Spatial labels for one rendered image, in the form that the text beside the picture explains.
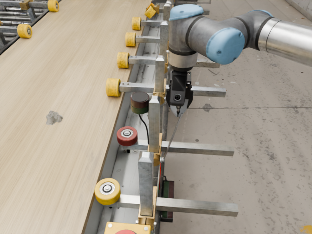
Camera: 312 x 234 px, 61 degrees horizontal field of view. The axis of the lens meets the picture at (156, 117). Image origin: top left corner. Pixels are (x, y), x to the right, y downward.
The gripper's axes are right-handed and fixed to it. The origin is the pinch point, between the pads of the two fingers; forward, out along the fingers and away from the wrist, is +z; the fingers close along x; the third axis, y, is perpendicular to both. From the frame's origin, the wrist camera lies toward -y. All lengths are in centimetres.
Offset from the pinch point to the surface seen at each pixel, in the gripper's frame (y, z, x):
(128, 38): 71, 5, 30
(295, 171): 62, 101, -95
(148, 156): -30.2, -11.8, 7.2
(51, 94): 22, 11, 58
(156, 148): -6.3, 11.3, 7.1
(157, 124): -6.3, -0.8, 6.8
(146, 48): 128, 39, 26
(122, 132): -0.1, 10.2, 20.8
